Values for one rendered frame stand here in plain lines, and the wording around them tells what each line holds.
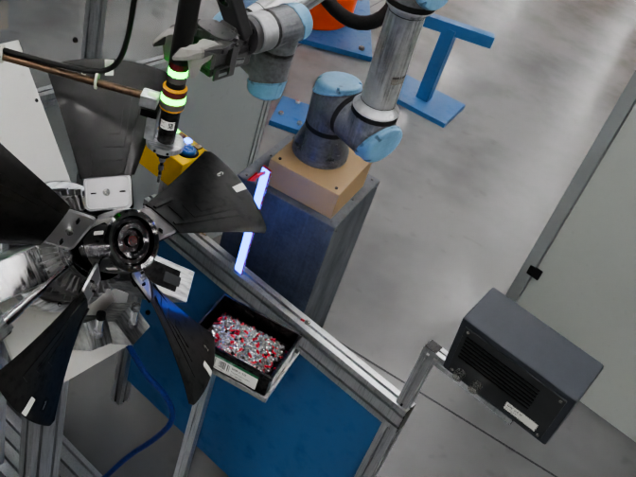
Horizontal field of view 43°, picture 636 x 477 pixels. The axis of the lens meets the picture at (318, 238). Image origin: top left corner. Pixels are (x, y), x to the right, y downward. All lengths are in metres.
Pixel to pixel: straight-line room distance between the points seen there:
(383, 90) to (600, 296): 1.62
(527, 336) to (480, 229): 2.53
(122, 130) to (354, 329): 1.88
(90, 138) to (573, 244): 2.07
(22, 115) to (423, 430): 1.89
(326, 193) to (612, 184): 1.31
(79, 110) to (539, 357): 0.99
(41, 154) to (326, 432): 0.98
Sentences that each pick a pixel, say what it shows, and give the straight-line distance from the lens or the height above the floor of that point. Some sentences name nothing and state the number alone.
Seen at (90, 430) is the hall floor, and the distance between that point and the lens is 2.74.
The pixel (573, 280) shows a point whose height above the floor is 0.47.
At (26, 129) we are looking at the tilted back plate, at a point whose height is 1.23.
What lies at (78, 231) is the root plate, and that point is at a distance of 1.53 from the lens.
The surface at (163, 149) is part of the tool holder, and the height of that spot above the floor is 1.39.
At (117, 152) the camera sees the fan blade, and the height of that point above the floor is 1.31.
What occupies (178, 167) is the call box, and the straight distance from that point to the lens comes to 2.01.
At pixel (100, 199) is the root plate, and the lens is 1.58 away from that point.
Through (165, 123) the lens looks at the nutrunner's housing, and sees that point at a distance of 1.47.
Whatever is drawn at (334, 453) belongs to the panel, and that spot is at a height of 0.55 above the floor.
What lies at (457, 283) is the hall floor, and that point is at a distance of 3.71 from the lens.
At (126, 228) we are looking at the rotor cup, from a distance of 1.52.
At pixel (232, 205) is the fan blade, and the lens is 1.72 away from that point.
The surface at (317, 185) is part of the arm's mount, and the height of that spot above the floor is 1.07.
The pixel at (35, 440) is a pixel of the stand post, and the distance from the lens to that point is 2.08.
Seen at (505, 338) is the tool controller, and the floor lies 1.23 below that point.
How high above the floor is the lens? 2.23
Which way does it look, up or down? 38 degrees down
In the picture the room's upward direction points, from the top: 19 degrees clockwise
